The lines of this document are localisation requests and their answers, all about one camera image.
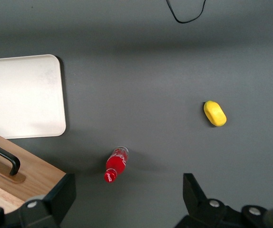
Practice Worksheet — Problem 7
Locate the black metal drawer handle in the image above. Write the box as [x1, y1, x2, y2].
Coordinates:
[0, 138, 21, 177]

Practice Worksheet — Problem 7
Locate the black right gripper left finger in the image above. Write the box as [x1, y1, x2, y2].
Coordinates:
[19, 173, 77, 228]

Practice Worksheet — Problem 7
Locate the black looped table cable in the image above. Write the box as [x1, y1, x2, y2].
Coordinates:
[166, 0, 208, 24]

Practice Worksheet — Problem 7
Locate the yellow lemon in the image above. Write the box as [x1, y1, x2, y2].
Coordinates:
[203, 100, 227, 127]

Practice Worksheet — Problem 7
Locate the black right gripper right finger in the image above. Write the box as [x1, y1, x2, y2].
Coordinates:
[174, 172, 244, 228]

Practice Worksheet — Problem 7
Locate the wooden drawer with black handle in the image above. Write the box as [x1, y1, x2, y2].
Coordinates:
[0, 127, 67, 214]

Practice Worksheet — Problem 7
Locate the beige rectangular tray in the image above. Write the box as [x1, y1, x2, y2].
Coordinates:
[0, 54, 67, 140]

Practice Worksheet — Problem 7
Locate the red cola bottle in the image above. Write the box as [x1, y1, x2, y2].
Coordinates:
[103, 145, 130, 184]

